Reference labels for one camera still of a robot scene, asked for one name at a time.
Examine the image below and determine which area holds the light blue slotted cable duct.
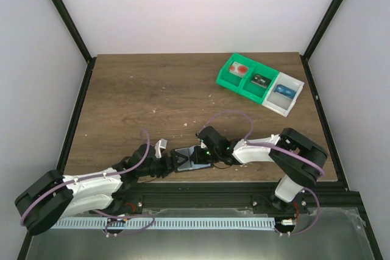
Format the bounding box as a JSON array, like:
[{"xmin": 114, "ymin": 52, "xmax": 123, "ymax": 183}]
[{"xmin": 53, "ymin": 217, "xmax": 275, "ymax": 231}]

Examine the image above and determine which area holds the green bin far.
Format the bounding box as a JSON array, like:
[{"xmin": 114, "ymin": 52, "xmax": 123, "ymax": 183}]
[{"xmin": 216, "ymin": 53, "xmax": 261, "ymax": 94}]

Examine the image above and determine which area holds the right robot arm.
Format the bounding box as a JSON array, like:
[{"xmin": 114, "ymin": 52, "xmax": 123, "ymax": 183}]
[{"xmin": 190, "ymin": 126, "xmax": 328, "ymax": 213}]

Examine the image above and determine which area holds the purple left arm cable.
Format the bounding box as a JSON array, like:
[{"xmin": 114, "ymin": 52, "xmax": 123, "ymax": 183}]
[{"xmin": 19, "ymin": 128, "xmax": 151, "ymax": 226}]

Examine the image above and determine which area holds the green bin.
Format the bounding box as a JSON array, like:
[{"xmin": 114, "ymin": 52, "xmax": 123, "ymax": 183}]
[
  {"xmin": 238, "ymin": 63, "xmax": 280, "ymax": 105},
  {"xmin": 216, "ymin": 53, "xmax": 261, "ymax": 94}
]

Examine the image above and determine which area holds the black right frame post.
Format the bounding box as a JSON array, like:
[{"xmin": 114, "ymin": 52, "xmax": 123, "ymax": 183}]
[{"xmin": 303, "ymin": 0, "xmax": 363, "ymax": 60}]

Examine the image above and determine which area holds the black leather card holder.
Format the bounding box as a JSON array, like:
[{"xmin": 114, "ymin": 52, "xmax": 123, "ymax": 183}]
[{"xmin": 172, "ymin": 146, "xmax": 212, "ymax": 173}]

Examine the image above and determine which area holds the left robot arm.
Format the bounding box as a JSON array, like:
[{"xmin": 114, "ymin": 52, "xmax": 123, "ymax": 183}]
[{"xmin": 15, "ymin": 144, "xmax": 194, "ymax": 236}]

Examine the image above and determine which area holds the white translucent bin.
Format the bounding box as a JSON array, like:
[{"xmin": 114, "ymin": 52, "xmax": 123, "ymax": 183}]
[{"xmin": 262, "ymin": 72, "xmax": 305, "ymax": 117}]

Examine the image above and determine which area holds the red white card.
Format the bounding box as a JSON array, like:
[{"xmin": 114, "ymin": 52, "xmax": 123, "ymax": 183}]
[{"xmin": 229, "ymin": 61, "xmax": 249, "ymax": 78}]

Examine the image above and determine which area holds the black left frame post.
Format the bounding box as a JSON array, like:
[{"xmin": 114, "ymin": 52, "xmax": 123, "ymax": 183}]
[{"xmin": 32, "ymin": 0, "xmax": 93, "ymax": 63}]

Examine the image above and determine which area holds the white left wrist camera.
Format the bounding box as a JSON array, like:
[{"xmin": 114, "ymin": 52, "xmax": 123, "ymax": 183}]
[{"xmin": 154, "ymin": 138, "xmax": 168, "ymax": 159}]

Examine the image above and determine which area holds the green bin middle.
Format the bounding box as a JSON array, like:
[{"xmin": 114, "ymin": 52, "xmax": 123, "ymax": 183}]
[{"xmin": 238, "ymin": 63, "xmax": 280, "ymax": 105}]

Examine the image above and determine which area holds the black card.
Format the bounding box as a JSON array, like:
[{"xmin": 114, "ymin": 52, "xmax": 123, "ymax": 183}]
[{"xmin": 251, "ymin": 74, "xmax": 272, "ymax": 88}]

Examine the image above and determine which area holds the black frame post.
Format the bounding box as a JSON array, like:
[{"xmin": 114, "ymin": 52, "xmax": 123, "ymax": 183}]
[
  {"xmin": 32, "ymin": 0, "xmax": 93, "ymax": 63},
  {"xmin": 303, "ymin": 0, "xmax": 363, "ymax": 60}
]

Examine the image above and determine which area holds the black aluminium front rail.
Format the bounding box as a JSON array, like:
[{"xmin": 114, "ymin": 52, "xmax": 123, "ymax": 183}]
[{"xmin": 101, "ymin": 182, "xmax": 364, "ymax": 216}]

